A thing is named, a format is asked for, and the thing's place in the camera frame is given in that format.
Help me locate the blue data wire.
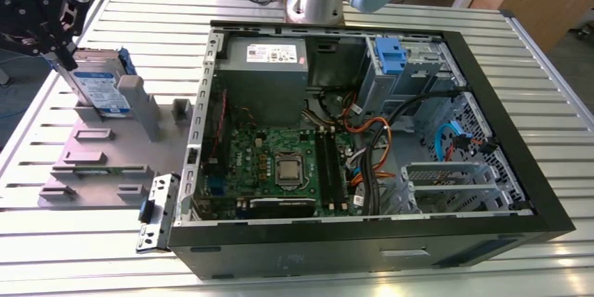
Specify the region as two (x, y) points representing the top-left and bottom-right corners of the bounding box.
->
(435, 120), (470, 162)

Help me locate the metal optical drive cage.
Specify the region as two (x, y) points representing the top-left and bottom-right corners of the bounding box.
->
(356, 34), (464, 113)

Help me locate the orange wire bundle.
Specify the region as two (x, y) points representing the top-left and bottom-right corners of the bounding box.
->
(343, 91), (395, 186)

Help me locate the blue plastic drive latch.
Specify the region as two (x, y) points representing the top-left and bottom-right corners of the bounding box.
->
(376, 37), (408, 75)

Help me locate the black graphics card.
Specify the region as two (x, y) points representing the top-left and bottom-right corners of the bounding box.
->
(236, 195), (319, 220)

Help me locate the hard disk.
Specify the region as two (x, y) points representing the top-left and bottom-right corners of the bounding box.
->
(44, 46), (139, 119)

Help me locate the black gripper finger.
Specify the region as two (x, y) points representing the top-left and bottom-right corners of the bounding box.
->
(36, 0), (92, 71)
(0, 31), (46, 58)

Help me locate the black power connector wire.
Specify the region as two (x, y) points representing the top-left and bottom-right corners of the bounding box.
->
(467, 139), (500, 154)

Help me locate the grey power supply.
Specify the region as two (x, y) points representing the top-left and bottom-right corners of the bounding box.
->
(216, 36), (309, 127)

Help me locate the black cable bundle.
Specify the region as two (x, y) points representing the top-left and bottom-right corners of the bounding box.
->
(360, 90), (467, 214)

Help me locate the black PC case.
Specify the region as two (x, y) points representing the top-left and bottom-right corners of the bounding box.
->
(167, 20), (576, 280)

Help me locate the thin red wire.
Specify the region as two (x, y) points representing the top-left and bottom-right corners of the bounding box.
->
(207, 88), (229, 164)

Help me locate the black RAM slot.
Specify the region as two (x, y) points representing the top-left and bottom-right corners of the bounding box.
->
(316, 127), (339, 211)
(327, 126), (352, 211)

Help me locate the green motherboard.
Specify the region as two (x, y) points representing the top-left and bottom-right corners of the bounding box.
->
(192, 126), (367, 220)

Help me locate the grey parts rack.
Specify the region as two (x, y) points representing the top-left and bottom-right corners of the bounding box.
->
(34, 76), (196, 211)

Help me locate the CPU socket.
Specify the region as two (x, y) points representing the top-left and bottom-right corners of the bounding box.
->
(271, 150), (311, 191)

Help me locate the metal disk bay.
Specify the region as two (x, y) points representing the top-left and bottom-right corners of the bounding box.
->
(399, 163), (532, 214)

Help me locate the metal expansion slot bracket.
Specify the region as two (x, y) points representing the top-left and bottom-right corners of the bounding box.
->
(135, 172), (181, 253)

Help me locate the silver CPU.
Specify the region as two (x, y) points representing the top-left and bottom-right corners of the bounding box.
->
(276, 156), (303, 180)

